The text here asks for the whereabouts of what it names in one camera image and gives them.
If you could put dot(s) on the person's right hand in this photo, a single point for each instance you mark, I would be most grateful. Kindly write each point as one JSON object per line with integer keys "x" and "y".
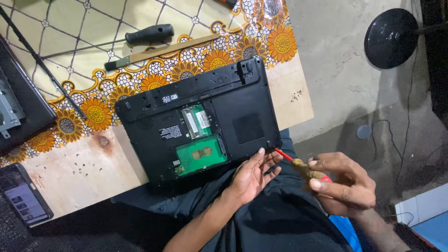
{"x": 353, "y": 189}

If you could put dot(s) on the person's left hand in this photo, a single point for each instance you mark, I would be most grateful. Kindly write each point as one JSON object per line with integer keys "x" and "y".
{"x": 246, "y": 180}

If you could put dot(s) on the blue plastic seat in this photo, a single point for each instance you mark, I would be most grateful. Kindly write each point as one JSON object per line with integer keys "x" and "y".
{"x": 346, "y": 232}

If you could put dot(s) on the person's dark trousers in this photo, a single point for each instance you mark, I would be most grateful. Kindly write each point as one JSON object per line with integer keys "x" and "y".
{"x": 273, "y": 217}

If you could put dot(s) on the grey round cap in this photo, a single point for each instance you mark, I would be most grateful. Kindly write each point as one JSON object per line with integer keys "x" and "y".
{"x": 364, "y": 132}

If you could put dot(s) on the green memory module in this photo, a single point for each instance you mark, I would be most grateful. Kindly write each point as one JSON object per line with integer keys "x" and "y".
{"x": 196, "y": 121}

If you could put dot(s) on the white and blue box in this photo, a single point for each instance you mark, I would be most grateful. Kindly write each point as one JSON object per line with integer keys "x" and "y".
{"x": 427, "y": 217}

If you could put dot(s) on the black opened laptop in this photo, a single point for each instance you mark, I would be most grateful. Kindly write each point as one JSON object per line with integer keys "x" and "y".
{"x": 245, "y": 98}

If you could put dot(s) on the cluster of small screws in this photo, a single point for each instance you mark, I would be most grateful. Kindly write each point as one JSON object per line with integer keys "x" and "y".
{"x": 79, "y": 164}
{"x": 296, "y": 95}

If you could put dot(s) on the black round stand base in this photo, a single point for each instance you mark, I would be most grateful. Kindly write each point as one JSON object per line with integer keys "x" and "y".
{"x": 390, "y": 38}

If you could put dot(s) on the red and black tool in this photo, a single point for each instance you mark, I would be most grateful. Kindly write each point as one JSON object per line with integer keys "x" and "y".
{"x": 227, "y": 2}

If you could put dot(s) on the sunflower print tablecloth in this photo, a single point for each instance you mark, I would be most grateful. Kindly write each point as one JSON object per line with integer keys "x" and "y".
{"x": 87, "y": 31}

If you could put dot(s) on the black smartphone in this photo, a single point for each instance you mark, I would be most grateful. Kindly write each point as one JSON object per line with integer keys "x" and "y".
{"x": 24, "y": 196}

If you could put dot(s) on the black laptop casing part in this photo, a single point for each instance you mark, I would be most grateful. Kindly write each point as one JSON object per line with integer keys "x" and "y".
{"x": 31, "y": 101}

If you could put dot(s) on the thin black plastic strip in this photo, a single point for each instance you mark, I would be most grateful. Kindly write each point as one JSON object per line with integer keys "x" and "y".
{"x": 42, "y": 64}

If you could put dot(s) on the silver metal bracket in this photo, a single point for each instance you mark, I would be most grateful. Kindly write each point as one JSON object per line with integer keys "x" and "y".
{"x": 8, "y": 108}

